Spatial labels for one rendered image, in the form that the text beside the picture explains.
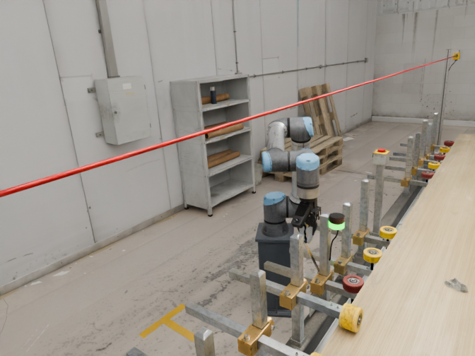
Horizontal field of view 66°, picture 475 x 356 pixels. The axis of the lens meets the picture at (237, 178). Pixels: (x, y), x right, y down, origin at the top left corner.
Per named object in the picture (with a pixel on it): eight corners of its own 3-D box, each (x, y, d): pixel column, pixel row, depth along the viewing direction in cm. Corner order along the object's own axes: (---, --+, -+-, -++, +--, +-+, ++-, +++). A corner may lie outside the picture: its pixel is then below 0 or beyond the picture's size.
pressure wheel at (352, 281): (338, 305, 146) (339, 281, 143) (346, 294, 152) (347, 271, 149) (358, 312, 142) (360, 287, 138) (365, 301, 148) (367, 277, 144)
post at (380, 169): (371, 236, 218) (375, 164, 203) (373, 232, 221) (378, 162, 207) (379, 237, 215) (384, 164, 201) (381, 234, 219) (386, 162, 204)
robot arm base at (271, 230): (260, 236, 246) (259, 223, 243) (263, 224, 264) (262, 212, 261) (288, 237, 243) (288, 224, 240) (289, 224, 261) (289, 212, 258)
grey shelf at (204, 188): (184, 209, 454) (169, 81, 404) (230, 187, 519) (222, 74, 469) (210, 217, 426) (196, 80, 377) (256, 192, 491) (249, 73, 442)
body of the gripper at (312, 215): (321, 219, 154) (321, 193, 150) (313, 227, 148) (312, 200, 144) (305, 215, 159) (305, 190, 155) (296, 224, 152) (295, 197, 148)
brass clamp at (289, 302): (278, 305, 130) (277, 293, 128) (295, 285, 140) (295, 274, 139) (293, 311, 126) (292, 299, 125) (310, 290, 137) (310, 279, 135)
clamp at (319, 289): (309, 292, 152) (309, 282, 150) (323, 276, 162) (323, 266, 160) (322, 297, 148) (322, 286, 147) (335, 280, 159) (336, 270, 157)
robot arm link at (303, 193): (313, 191, 141) (291, 187, 147) (313, 202, 143) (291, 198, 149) (322, 183, 148) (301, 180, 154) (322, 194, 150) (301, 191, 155)
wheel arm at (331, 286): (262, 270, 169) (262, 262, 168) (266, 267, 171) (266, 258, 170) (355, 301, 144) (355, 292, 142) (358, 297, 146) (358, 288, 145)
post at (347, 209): (339, 291, 182) (342, 203, 166) (342, 287, 184) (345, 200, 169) (346, 293, 180) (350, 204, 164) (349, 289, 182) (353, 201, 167)
